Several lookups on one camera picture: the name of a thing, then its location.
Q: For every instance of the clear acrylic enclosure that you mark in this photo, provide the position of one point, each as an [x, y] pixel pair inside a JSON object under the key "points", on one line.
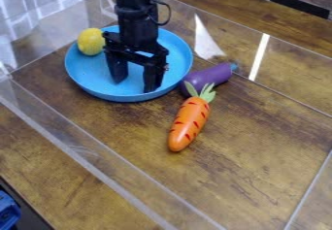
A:
{"points": [[240, 162]]}

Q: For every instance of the orange toy carrot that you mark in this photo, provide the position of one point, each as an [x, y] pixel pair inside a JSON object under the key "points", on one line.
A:
{"points": [[192, 117]]}

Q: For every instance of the purple toy eggplant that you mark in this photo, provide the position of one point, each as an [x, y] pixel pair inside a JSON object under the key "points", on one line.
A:
{"points": [[215, 75]]}

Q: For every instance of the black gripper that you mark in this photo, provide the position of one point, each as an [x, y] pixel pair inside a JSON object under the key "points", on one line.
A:
{"points": [[135, 44]]}

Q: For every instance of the blue round tray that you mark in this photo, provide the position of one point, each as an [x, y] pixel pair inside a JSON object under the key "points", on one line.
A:
{"points": [[89, 72]]}

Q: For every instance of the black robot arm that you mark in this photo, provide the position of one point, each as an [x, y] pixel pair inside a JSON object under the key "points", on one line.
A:
{"points": [[135, 43]]}

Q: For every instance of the yellow toy lemon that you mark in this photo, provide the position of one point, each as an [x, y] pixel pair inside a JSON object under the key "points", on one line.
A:
{"points": [[92, 41]]}

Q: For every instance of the blue object at corner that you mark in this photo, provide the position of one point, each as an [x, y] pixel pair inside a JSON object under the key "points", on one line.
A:
{"points": [[10, 211]]}

